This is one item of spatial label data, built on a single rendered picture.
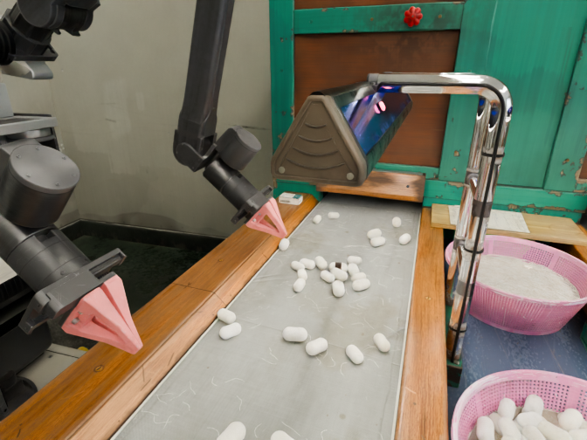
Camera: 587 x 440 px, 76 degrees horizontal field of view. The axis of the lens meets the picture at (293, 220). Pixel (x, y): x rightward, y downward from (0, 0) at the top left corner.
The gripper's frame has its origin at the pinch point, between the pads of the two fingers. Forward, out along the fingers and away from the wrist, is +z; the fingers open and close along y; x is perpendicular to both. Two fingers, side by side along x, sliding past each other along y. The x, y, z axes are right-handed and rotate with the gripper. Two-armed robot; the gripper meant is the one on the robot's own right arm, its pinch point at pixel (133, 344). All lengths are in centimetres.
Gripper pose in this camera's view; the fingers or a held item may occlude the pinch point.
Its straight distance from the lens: 45.1
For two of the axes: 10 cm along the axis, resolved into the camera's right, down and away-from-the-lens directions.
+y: 3.5, -3.5, 8.7
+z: 7.1, 7.1, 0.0
